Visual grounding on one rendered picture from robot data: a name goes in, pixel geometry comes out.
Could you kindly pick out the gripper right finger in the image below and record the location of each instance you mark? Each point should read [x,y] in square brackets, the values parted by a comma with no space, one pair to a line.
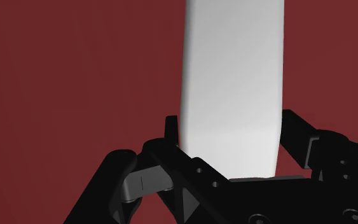
[330,149]

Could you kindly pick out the white rounded block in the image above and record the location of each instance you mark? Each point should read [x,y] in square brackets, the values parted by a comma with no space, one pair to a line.
[231,77]

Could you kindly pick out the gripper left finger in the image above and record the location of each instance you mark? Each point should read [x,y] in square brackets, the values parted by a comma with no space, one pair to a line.
[166,155]

